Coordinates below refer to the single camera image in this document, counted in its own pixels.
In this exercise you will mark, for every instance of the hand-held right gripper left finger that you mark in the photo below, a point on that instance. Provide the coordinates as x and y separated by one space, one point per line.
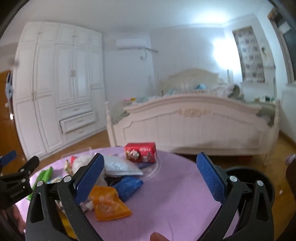
89 179

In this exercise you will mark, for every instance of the blue packet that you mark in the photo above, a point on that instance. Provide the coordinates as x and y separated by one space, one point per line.
128 186

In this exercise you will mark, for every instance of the window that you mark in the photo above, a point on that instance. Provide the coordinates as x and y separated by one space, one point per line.
286 46

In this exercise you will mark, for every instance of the white crumpled wrapper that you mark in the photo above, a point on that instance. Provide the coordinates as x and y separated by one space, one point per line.
79 162

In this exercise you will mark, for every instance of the red printed carton box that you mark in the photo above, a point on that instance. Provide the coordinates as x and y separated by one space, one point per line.
141 153

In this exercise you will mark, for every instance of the wooden door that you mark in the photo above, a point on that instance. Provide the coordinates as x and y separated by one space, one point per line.
7 129

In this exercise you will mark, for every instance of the person's right hand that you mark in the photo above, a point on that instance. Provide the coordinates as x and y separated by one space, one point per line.
158 237

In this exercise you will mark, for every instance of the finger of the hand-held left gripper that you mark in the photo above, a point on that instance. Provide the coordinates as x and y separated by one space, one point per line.
29 166
9 157

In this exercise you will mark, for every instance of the black trash bin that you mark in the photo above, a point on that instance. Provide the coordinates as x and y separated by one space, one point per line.
245 173

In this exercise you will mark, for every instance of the silver white packet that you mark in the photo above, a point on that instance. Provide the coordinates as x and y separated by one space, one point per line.
120 166

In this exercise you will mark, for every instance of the blue hanging cloth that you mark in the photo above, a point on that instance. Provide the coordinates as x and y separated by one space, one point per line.
9 88

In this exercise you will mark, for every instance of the floral window blind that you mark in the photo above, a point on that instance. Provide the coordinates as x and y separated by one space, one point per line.
248 55

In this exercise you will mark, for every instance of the yellow packet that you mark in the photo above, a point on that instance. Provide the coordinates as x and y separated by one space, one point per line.
64 220

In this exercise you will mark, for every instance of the white wardrobe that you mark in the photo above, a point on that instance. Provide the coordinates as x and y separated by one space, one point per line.
46 92

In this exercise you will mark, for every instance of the white bed frame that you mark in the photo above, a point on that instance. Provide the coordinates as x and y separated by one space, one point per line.
185 129

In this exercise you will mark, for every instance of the orange packet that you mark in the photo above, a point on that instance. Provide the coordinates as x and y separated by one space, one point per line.
108 204

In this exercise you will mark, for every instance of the purple tablecloth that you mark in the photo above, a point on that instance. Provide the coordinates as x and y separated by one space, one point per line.
166 204

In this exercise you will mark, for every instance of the green packet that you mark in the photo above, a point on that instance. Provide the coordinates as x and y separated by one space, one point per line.
45 176

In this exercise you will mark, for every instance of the rumpled bedding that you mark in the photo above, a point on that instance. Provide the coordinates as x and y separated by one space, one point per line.
222 90

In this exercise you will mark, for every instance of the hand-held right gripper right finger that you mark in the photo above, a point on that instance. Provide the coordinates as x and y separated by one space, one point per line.
211 178

